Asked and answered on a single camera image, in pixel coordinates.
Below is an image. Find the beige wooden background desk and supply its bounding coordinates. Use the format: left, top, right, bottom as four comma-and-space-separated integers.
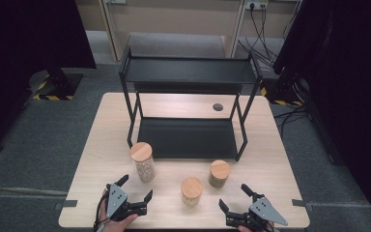
74, 0, 303, 63

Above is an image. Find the black metal two-tier rack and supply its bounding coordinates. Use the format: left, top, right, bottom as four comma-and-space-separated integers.
118, 44, 265, 162

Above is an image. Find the short jar with dark contents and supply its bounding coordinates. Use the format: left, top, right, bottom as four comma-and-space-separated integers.
208, 159, 232, 189

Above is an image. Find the striped black stand base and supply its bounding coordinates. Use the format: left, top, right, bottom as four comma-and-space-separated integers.
28, 68, 84, 102
259, 75, 304, 108

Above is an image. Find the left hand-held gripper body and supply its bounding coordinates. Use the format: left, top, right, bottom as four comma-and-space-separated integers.
105, 183, 149, 222

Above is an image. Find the white power strip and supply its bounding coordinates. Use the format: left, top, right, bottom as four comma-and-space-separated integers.
244, 0, 270, 11

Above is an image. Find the tall glass jar wooden lid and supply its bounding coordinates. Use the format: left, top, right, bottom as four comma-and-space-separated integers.
129, 141, 157, 184

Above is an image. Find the left hand-held gripper cable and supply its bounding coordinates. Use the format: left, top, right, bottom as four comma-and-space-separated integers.
93, 192, 110, 232

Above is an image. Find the grey floor cable cover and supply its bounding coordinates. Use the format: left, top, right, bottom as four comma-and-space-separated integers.
0, 187, 70, 198

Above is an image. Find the short jar with pale contents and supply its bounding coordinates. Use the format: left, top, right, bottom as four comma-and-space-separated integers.
180, 176, 205, 207

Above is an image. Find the person's left hand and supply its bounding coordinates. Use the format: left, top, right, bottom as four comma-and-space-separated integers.
98, 188, 139, 232

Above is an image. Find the bundle of black floor cables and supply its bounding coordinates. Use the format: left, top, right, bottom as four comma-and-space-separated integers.
237, 3, 308, 130

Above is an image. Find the dark curtain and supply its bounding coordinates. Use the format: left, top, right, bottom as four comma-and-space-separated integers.
0, 0, 97, 157
271, 0, 371, 228

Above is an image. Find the person's right hand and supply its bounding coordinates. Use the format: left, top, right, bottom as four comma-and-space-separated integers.
237, 220, 275, 232

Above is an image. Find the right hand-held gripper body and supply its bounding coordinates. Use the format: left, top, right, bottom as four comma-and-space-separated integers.
225, 192, 289, 232

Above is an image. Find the grey tape piece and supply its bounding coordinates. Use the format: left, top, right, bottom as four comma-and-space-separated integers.
54, 199, 78, 212
291, 198, 314, 213

